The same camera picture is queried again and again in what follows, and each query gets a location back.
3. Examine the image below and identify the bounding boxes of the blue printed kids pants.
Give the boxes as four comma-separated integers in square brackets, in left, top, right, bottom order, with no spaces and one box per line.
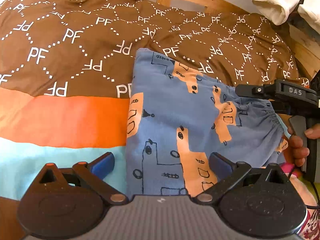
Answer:
[125,48,287,197]

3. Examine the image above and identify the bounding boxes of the person's right hand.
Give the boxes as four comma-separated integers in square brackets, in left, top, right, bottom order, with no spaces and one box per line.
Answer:
[284,124,320,167]

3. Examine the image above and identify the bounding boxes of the white hanging garment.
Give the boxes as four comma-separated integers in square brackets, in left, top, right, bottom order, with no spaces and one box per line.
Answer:
[252,0,319,32]

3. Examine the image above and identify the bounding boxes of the brown PF patchwork duvet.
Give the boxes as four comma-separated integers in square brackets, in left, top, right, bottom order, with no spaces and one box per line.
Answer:
[0,0,311,240]

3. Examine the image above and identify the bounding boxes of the black cable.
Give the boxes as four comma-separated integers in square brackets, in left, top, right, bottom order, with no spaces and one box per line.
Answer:
[287,167,320,210]

